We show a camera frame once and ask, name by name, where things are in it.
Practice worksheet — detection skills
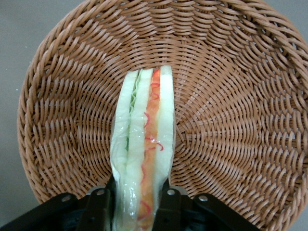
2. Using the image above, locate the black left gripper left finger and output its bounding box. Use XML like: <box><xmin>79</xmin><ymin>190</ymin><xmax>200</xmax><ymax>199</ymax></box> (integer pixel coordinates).
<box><xmin>77</xmin><ymin>177</ymin><xmax>116</xmax><ymax>231</ymax></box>

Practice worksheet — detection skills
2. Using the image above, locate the round brown wicker basket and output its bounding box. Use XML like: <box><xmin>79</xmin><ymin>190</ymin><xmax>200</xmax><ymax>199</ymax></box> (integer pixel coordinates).
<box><xmin>16</xmin><ymin>0</ymin><xmax>308</xmax><ymax>231</ymax></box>

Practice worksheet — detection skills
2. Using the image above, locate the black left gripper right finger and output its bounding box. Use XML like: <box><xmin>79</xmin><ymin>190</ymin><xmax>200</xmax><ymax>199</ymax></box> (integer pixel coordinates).
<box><xmin>153</xmin><ymin>180</ymin><xmax>191</xmax><ymax>231</ymax></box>

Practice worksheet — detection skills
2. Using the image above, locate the plastic-wrapped triangle sandwich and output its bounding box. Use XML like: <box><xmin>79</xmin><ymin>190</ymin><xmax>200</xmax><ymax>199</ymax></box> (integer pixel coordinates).
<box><xmin>110</xmin><ymin>64</ymin><xmax>176</xmax><ymax>231</ymax></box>

